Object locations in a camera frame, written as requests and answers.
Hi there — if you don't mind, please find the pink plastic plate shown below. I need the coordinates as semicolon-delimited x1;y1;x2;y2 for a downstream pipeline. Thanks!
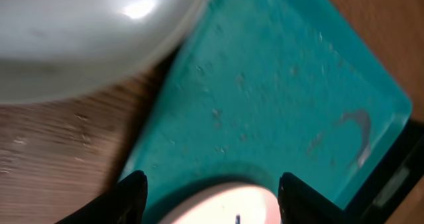
158;182;282;224

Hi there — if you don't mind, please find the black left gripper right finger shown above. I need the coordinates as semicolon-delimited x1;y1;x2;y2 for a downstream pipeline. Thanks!
278;172;351;224

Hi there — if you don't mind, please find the teal plastic tray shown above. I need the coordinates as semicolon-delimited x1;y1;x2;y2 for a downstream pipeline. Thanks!
123;0;412;223

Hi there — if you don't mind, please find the light blue plastic plate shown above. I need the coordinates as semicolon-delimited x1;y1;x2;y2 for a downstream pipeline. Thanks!
1;0;208;105

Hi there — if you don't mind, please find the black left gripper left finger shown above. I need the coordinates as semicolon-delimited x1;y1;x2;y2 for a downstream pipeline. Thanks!
57;170;148;224

